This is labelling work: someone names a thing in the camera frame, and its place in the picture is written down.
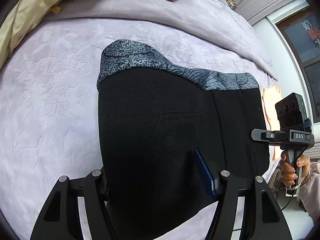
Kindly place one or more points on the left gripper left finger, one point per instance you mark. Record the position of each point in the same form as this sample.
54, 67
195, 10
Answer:
75, 209

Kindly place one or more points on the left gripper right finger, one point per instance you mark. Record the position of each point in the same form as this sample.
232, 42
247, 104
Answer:
262, 216

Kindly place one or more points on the right hand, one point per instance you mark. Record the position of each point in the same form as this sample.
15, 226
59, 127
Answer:
288, 173

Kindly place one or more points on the lilac embossed bed blanket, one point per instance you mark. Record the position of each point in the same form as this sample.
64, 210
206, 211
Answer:
49, 123

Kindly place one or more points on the dark framed window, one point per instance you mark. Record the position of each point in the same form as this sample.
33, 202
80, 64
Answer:
301, 31

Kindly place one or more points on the grey folded blanket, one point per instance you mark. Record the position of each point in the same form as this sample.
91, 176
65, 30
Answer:
211, 20

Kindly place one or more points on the beige jacket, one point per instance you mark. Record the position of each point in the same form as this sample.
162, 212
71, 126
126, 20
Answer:
23, 18

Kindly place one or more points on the black camera box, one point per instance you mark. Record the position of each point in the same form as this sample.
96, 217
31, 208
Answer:
291, 113

